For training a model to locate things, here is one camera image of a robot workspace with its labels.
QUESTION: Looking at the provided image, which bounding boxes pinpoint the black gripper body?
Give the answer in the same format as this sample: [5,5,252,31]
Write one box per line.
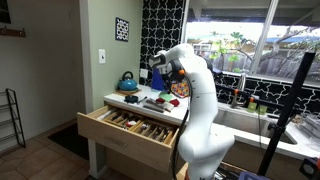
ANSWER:
[161,70,173,87]

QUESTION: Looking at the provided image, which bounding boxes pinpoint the colourful pot holder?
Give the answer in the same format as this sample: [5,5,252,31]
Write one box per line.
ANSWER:
[170,80,190,100]

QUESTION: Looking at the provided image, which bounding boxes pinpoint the large bamboo cutlery organizer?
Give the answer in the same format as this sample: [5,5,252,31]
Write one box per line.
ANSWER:
[130,118,177,145]

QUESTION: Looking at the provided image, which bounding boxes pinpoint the small bamboo cutlery organizer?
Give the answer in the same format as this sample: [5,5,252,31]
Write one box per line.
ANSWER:
[102,109,145,132]

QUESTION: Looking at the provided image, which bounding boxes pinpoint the light wooden drawer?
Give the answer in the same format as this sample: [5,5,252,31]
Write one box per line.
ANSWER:
[76,103,179,174]

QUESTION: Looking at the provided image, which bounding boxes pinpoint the blue container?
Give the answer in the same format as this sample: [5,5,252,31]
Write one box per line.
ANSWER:
[150,73,167,92]

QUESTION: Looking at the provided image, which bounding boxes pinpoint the red cloth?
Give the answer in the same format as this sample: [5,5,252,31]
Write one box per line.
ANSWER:
[155,97,181,108]

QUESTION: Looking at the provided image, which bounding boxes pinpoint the black round dish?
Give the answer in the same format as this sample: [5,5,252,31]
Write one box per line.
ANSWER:
[124,94,140,104]

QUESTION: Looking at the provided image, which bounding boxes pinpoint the square wooden trivet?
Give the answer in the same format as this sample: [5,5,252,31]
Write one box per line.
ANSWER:
[114,88,142,98]

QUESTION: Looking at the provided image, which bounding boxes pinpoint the dark blue sill object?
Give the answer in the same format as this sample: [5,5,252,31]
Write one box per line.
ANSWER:
[211,67,224,76]

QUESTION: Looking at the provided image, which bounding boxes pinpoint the steel teaspoon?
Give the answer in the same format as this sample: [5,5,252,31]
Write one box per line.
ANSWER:
[138,123,151,134]

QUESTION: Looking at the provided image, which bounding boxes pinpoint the steel tablespoon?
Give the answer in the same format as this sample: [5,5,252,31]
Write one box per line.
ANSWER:
[154,128,168,141]

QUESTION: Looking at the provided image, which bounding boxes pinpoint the white plastic item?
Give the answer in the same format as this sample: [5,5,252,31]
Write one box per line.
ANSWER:
[96,108,118,122]

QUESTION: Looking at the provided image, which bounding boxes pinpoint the steel faucet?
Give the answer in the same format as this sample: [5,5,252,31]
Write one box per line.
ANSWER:
[230,73,248,110]

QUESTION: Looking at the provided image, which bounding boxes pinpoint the steel sink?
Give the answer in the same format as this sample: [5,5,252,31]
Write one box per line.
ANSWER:
[211,107,298,146]

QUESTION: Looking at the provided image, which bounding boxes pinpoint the wooden robot stand top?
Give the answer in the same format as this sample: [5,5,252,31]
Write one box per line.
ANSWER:
[175,162,189,180]

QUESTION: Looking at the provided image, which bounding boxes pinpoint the white counter leg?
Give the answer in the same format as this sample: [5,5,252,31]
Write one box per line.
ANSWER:
[87,139,108,179]

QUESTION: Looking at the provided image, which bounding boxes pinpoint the dark floor mat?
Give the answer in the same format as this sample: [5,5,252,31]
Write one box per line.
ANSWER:
[47,123,90,162]

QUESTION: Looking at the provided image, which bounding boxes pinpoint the black tripod pole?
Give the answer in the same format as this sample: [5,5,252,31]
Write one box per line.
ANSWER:
[257,51,317,177]

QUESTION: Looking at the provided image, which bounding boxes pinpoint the blue plastic object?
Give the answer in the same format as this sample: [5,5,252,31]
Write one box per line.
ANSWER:
[237,170,269,180]

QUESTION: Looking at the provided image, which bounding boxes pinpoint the black metal shoe rack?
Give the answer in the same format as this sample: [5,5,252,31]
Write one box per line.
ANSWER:
[0,87,27,150]

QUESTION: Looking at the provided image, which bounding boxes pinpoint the grey stacked trays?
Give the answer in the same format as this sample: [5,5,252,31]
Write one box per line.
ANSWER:
[293,112,320,141]

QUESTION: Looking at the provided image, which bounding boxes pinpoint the wooden coat rack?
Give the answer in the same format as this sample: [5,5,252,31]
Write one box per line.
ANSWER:
[0,26,27,38]

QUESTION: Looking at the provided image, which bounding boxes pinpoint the black box orange mark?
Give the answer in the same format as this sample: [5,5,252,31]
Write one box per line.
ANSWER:
[298,157,320,180]

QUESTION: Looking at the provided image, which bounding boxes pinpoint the white wall outlet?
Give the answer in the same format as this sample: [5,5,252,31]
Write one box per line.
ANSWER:
[139,68,150,80]

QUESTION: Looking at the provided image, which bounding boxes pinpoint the teal kettle black handle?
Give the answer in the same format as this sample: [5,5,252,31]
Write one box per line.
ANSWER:
[117,70,139,93]

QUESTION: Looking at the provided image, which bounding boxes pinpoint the black white patterned wall art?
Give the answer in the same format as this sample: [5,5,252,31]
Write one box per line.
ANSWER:
[115,16,130,43]

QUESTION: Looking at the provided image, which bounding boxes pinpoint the white light switch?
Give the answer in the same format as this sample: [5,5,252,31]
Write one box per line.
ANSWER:
[98,48,107,65]

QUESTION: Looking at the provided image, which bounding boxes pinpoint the black corrugated cable conduit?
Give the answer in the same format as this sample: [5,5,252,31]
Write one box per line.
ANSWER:
[170,71,194,180]

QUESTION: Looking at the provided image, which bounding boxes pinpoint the metal drawer handle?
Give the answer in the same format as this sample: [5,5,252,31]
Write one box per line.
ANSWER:
[104,135,128,149]

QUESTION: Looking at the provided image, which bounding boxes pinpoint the white window frame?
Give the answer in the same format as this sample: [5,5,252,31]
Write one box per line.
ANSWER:
[179,0,320,88]

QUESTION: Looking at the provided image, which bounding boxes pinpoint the dark picture frame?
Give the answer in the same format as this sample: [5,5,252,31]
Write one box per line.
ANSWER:
[0,0,12,24]

